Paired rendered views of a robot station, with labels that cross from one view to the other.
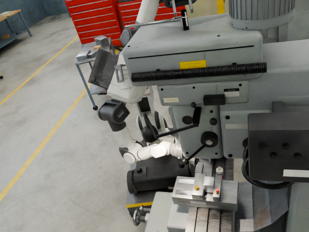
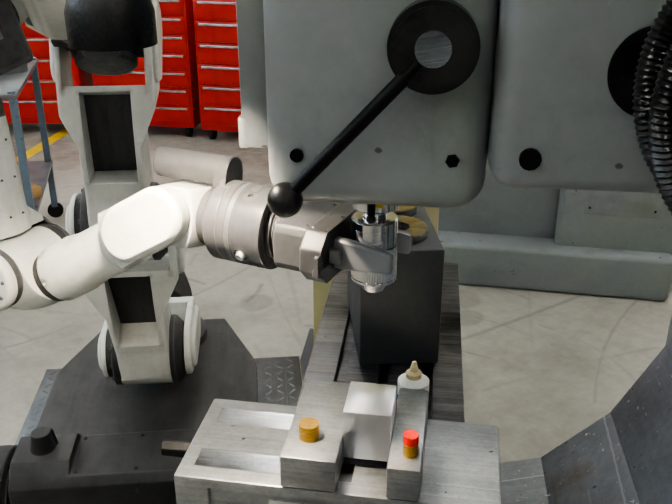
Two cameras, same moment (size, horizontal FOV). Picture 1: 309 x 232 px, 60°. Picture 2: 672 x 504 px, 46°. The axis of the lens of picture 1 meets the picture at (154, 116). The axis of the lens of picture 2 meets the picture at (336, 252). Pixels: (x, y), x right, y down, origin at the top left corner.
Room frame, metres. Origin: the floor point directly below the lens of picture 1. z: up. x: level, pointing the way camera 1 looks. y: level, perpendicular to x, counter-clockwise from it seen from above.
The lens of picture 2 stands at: (0.25, 0.05, 1.56)
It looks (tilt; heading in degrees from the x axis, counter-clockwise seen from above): 24 degrees down; 344
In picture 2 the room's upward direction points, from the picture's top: straight up
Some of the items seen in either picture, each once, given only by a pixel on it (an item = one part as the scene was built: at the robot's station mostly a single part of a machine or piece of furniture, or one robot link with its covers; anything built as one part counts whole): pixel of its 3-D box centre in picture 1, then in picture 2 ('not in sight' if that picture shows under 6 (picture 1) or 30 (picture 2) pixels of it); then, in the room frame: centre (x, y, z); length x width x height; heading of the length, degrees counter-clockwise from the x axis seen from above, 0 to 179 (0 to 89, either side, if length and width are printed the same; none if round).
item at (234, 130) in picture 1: (245, 118); (604, 9); (0.87, -0.37, 1.47); 0.24 x 0.19 x 0.26; 157
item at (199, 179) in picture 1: (199, 186); (320, 431); (0.97, -0.14, 1.01); 0.15 x 0.06 x 0.04; 155
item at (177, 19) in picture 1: (152, 22); not in sight; (1.11, -0.09, 1.89); 0.24 x 0.04 x 0.01; 68
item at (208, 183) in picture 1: (209, 184); (369, 420); (0.94, -0.19, 1.03); 0.06 x 0.05 x 0.06; 155
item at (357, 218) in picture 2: not in sight; (374, 220); (0.95, -0.19, 1.26); 0.05 x 0.05 x 0.01
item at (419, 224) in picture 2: not in sight; (391, 273); (1.32, -0.35, 1.02); 0.22 x 0.12 x 0.20; 168
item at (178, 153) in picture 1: (189, 152); (294, 234); (1.01, -0.12, 1.23); 0.13 x 0.12 x 0.10; 139
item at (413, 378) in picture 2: (220, 172); (412, 398); (1.05, -0.28, 0.97); 0.04 x 0.04 x 0.11
